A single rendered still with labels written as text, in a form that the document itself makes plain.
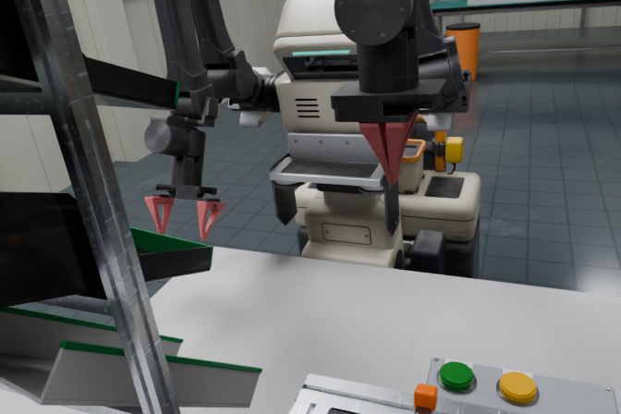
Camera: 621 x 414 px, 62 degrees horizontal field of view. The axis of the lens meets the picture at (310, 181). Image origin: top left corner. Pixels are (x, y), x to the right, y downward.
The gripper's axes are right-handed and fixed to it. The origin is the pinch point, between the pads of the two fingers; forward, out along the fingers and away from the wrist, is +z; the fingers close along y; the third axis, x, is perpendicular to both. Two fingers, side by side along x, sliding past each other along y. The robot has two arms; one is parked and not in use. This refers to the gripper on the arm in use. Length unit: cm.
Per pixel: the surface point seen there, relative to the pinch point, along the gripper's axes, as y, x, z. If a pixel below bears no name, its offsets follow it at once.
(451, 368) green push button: 5.4, 3.2, 26.7
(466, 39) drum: -43, 550, 58
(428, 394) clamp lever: 5.1, -11.5, 17.1
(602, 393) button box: 22.2, 4.9, 28.1
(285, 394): -18.9, 4.0, 37.6
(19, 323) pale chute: -30.1, -22.7, 7.1
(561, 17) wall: 71, 907, 77
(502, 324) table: 10.8, 27.5, 37.3
